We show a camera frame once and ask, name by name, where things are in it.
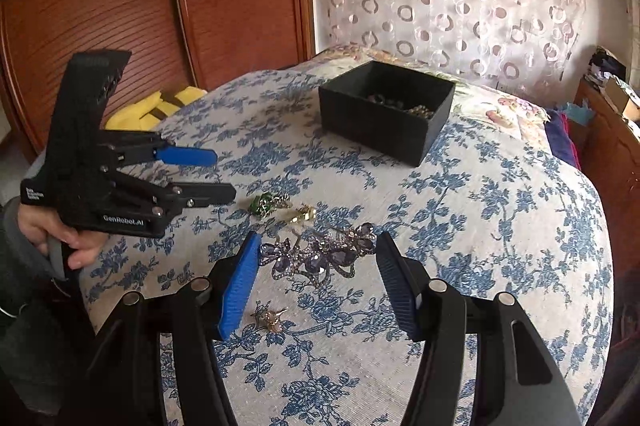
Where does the dark brown bead bracelet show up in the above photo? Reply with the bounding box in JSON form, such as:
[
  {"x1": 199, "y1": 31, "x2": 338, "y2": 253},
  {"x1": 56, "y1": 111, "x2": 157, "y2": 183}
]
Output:
[{"x1": 366, "y1": 91, "x2": 436, "y2": 120}]

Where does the black open jewelry box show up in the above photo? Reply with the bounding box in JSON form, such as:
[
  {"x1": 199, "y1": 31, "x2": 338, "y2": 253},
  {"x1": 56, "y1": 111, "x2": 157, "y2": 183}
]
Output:
[{"x1": 318, "y1": 61, "x2": 456, "y2": 167}]

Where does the person's left hand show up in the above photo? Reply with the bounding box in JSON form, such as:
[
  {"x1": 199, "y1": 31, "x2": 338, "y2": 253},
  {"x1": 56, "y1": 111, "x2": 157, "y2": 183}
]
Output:
[{"x1": 17, "y1": 204, "x2": 108, "y2": 270}]

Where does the yellow plush toy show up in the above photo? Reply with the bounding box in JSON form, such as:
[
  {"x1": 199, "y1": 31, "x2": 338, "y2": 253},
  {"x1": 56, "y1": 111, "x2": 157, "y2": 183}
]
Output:
[{"x1": 105, "y1": 86, "x2": 207, "y2": 131}]

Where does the green enamel brooch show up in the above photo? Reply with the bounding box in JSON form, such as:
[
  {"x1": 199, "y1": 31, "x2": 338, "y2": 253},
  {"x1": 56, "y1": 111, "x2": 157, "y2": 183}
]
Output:
[{"x1": 248, "y1": 192, "x2": 291, "y2": 219}]

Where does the rose gold small brooch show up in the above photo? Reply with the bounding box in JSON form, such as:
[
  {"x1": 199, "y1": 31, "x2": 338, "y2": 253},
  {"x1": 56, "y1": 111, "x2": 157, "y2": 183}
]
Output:
[{"x1": 252, "y1": 307, "x2": 286, "y2": 334}]

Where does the purple rhinestone flower brooch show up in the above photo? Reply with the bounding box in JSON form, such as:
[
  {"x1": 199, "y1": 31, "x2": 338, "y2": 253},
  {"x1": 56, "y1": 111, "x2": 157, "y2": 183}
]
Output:
[{"x1": 259, "y1": 222, "x2": 378, "y2": 287}]

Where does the red wooden wardrobe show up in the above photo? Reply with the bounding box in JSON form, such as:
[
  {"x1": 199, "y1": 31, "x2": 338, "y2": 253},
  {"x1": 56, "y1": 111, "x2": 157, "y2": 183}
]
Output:
[{"x1": 0, "y1": 0, "x2": 317, "y2": 152}]

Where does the blue floral bed sheet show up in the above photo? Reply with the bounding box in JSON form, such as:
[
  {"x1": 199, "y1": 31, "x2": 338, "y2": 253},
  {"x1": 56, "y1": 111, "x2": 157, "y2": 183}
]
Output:
[{"x1": 80, "y1": 71, "x2": 613, "y2": 425}]

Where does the dark blue blanket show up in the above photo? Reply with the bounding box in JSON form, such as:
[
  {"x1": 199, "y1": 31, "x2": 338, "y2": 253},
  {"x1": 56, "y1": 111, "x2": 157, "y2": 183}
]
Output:
[{"x1": 544, "y1": 110, "x2": 582, "y2": 170}]

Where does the long wooden side cabinet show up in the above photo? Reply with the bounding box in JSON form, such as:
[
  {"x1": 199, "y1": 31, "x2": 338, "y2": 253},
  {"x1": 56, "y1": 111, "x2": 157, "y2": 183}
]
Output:
[{"x1": 574, "y1": 79, "x2": 640, "y2": 274}]

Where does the teal plastic bag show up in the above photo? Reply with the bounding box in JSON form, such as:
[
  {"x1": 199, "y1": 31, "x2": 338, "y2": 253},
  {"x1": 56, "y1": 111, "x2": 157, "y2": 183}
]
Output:
[{"x1": 559, "y1": 100, "x2": 596, "y2": 127}]

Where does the pink floral quilt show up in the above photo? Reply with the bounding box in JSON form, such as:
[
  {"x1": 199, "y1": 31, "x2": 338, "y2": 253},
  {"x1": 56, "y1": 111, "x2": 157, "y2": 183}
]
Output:
[{"x1": 304, "y1": 43, "x2": 551, "y2": 142}]

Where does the cardboard box on cabinet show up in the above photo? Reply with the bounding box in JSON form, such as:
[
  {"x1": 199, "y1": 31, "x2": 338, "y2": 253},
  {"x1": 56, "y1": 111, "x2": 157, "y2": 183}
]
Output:
[{"x1": 604, "y1": 76, "x2": 640, "y2": 122}]

